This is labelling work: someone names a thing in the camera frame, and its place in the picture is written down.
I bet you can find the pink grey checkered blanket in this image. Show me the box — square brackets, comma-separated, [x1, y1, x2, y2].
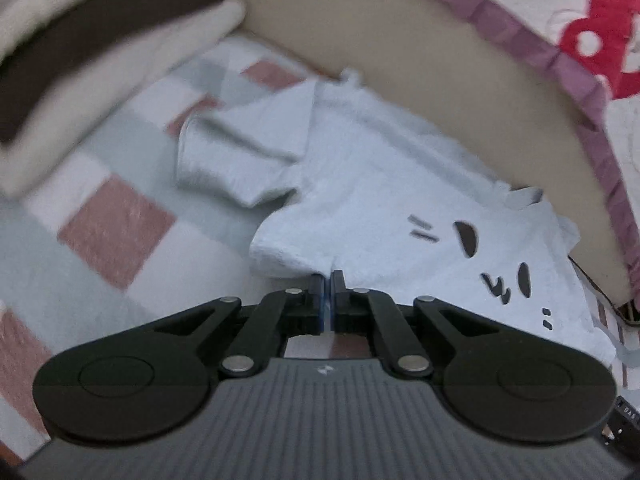
[0, 35, 640, 466]

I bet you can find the beige headboard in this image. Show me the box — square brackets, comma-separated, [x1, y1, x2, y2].
[220, 0, 636, 311]

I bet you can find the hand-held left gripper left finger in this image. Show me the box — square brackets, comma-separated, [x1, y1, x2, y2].
[150, 273, 326, 379]

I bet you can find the dark brown folded garment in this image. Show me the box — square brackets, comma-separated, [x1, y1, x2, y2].
[0, 0, 231, 146]

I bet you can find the light blue printed t-shirt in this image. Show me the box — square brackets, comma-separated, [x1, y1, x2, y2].
[172, 72, 616, 366]

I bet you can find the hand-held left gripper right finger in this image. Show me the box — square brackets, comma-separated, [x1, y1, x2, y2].
[330, 269, 504, 379]

